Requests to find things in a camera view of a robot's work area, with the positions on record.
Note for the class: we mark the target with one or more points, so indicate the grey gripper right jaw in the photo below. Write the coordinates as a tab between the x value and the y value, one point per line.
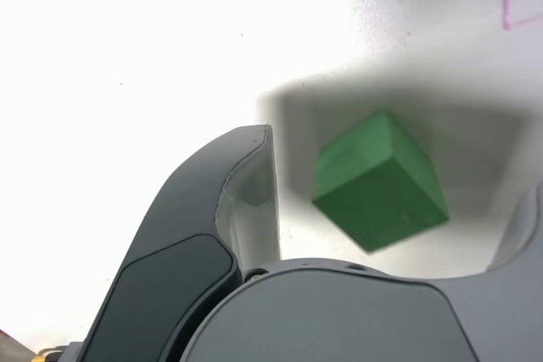
339	319

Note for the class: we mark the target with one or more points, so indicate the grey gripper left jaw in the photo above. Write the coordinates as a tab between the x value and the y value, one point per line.
178	230

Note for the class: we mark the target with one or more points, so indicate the green cube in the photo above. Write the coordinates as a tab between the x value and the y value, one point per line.
377	184

